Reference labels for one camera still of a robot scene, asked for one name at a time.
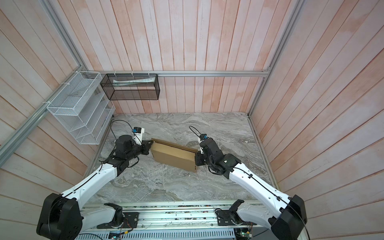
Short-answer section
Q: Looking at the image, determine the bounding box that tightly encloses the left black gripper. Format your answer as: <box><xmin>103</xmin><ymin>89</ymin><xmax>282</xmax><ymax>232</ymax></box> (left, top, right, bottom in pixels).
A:
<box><xmin>126</xmin><ymin>140</ymin><xmax>154</xmax><ymax>161</ymax></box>

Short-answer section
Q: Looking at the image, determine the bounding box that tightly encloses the aluminium frame rail front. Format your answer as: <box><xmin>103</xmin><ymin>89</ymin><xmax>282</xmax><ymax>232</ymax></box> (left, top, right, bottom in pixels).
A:
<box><xmin>50</xmin><ymin>200</ymin><xmax>301</xmax><ymax>233</ymax></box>

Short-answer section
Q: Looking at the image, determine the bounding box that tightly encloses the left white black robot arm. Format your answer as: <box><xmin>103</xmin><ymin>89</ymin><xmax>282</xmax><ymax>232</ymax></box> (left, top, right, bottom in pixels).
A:
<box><xmin>36</xmin><ymin>135</ymin><xmax>154</xmax><ymax>240</ymax></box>

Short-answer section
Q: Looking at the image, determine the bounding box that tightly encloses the white paper in basket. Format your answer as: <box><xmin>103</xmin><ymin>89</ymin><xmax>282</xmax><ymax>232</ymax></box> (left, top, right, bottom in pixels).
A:
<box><xmin>112</xmin><ymin>77</ymin><xmax>156</xmax><ymax>88</ymax></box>

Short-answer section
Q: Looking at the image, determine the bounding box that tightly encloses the white wire mesh shelf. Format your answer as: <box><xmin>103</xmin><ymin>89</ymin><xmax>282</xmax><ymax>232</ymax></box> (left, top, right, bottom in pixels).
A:
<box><xmin>47</xmin><ymin>71</ymin><xmax>115</xmax><ymax>145</ymax></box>

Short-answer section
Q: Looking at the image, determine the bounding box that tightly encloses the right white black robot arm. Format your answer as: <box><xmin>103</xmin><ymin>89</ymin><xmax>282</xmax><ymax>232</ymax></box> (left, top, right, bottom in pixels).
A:
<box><xmin>195</xmin><ymin>134</ymin><xmax>308</xmax><ymax>240</ymax></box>

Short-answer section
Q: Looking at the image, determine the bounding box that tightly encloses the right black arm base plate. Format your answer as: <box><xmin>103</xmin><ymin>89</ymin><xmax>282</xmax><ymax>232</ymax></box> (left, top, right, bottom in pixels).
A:
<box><xmin>214</xmin><ymin>209</ymin><xmax>254</xmax><ymax>226</ymax></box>

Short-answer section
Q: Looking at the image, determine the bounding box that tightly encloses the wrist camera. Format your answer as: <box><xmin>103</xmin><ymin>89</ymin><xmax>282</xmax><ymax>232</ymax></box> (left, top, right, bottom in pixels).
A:
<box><xmin>198</xmin><ymin>134</ymin><xmax>208</xmax><ymax>154</ymax></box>
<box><xmin>133</xmin><ymin>127</ymin><xmax>145</xmax><ymax>145</ymax></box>

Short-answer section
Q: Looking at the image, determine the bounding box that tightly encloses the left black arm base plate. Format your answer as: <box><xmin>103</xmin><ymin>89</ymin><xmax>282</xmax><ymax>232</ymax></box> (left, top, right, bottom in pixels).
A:
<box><xmin>96</xmin><ymin>212</ymin><xmax>140</xmax><ymax>229</ymax></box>

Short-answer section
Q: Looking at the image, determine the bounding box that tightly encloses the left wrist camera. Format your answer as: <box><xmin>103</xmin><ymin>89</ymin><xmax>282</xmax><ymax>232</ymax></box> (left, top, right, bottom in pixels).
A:
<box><xmin>133</xmin><ymin>127</ymin><xmax>145</xmax><ymax>145</ymax></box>

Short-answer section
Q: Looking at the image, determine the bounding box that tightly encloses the brown cardboard box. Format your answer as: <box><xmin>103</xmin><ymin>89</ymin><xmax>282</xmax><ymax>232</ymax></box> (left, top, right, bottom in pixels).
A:
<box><xmin>150</xmin><ymin>139</ymin><xmax>198</xmax><ymax>173</ymax></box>

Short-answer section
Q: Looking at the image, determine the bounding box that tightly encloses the black wire mesh basket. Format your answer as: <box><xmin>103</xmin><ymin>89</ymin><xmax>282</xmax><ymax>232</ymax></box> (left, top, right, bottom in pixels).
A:
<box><xmin>101</xmin><ymin>73</ymin><xmax>161</xmax><ymax>101</ymax></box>

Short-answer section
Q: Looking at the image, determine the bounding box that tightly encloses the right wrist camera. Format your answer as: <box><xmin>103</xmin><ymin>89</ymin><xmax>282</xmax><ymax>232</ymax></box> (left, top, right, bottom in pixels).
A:
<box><xmin>198</xmin><ymin>134</ymin><xmax>208</xmax><ymax>154</ymax></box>

